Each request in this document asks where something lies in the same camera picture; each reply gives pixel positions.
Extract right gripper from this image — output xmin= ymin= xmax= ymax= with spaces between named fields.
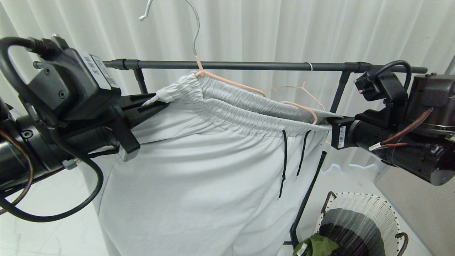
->
xmin=326 ymin=115 xmax=392 ymax=158

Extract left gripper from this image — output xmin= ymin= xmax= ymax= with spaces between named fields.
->
xmin=35 ymin=93 xmax=171 ymax=175

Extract pink clothes hanger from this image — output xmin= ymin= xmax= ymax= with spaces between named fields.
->
xmin=139 ymin=0 xmax=319 ymax=125
xmin=269 ymin=81 xmax=326 ymax=112

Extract pale grey shorts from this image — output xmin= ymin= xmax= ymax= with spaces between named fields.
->
xmin=77 ymin=70 xmax=344 ymax=256

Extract white laundry basket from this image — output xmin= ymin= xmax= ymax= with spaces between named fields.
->
xmin=315 ymin=192 xmax=408 ymax=256

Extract black clothes rack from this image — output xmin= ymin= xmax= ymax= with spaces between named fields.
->
xmin=33 ymin=59 xmax=428 ymax=247

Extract green garment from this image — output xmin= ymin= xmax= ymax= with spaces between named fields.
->
xmin=292 ymin=234 xmax=340 ymax=256

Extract white curtain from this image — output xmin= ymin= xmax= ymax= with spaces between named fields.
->
xmin=0 ymin=0 xmax=455 ymax=171

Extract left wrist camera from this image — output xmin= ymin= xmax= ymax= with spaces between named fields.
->
xmin=28 ymin=34 xmax=122 ymax=123

